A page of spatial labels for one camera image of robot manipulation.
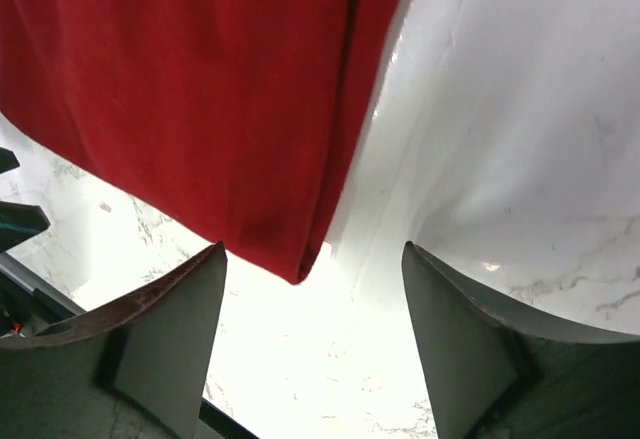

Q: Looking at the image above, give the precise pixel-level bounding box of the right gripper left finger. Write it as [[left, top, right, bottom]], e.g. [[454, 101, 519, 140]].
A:
[[1, 243, 227, 438]]

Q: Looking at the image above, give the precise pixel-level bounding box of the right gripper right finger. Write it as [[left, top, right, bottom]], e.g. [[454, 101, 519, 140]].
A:
[[402, 243, 639, 438]]

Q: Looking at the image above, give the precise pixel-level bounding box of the dark red t shirt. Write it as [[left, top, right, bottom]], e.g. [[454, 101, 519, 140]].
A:
[[1, 0, 400, 284]]

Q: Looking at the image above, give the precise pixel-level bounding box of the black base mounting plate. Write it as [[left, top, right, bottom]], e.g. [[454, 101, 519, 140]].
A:
[[1, 253, 257, 439]]

